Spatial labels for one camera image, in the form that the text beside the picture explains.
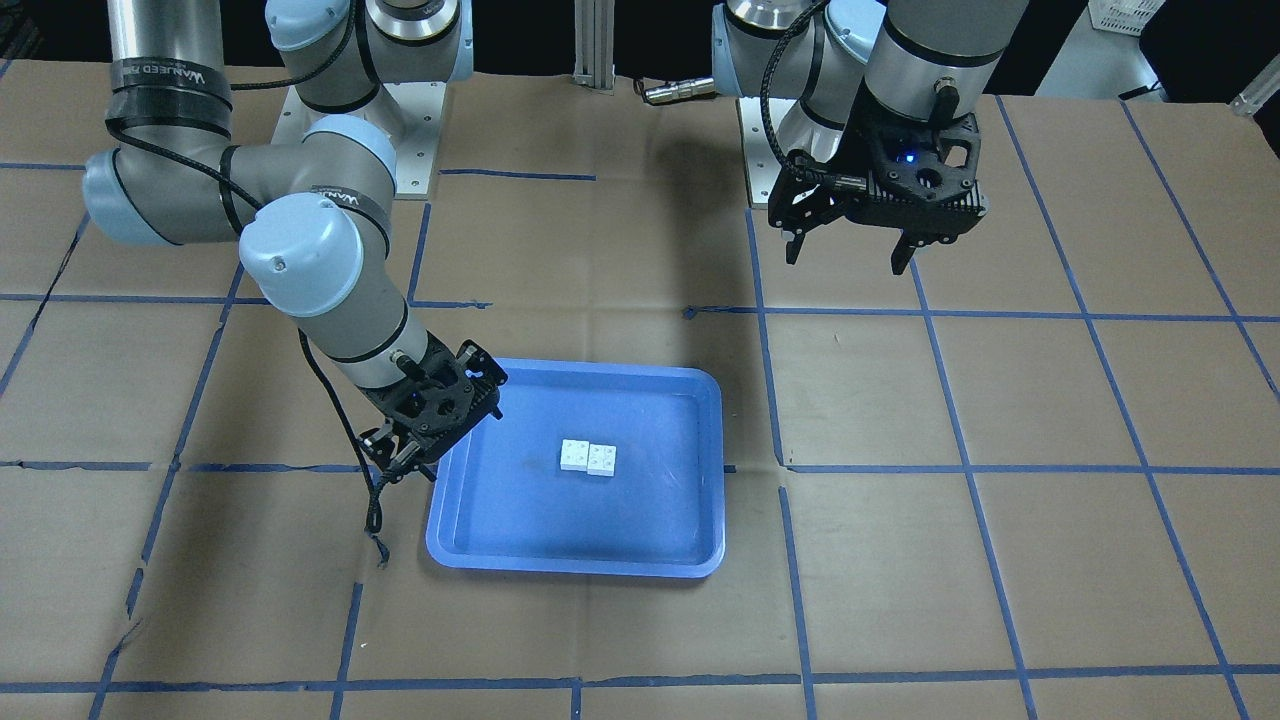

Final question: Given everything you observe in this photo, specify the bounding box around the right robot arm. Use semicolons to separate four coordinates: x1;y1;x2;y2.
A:
82;1;506;469

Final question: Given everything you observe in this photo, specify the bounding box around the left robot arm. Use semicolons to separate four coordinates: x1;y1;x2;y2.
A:
712;1;1027;275

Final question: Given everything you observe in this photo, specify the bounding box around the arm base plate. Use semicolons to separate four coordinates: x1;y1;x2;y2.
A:
736;97;844;209
232;82;447;208

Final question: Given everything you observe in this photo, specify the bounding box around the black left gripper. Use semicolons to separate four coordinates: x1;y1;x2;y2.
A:
765;95;989;275

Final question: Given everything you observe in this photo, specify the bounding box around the brown paper table cover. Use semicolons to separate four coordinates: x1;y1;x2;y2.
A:
1;61;1279;719

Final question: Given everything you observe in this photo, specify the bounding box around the blue plastic tray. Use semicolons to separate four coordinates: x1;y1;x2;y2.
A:
425;357;726;579

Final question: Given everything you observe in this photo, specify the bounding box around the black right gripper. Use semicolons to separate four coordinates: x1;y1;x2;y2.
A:
360;338;508;471

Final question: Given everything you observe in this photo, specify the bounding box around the aluminium frame post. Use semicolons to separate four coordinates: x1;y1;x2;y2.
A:
571;0;616;94

